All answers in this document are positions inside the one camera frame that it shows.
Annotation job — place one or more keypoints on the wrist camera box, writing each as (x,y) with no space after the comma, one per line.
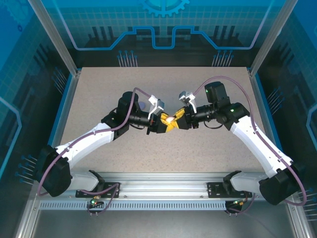
(156,102)
(185,95)

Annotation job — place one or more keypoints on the metal lower tray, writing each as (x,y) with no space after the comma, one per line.
(158,223)

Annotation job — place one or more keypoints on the aluminium side rail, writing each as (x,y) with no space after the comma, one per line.
(260,106)
(68,106)

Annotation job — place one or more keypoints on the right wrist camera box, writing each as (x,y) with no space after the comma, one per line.
(185,95)

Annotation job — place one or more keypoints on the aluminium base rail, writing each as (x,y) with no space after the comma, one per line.
(161,183)

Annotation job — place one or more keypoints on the purple earbud charging case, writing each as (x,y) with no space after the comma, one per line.
(142,106)

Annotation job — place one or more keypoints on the pink earbud charging case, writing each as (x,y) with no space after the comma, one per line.
(169,119)

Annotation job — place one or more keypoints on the aluminium frame post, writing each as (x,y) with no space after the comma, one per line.
(268,37)
(59,37)

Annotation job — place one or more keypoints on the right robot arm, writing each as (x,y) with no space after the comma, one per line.
(260,146)

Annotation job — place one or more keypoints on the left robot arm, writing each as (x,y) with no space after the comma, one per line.
(81,141)

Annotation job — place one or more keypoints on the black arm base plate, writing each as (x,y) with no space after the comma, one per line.
(215,191)
(84,193)

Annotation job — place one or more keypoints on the blue table edge strip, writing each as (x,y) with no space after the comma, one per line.
(61,109)
(266,109)

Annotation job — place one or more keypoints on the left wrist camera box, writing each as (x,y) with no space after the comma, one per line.
(156,102)

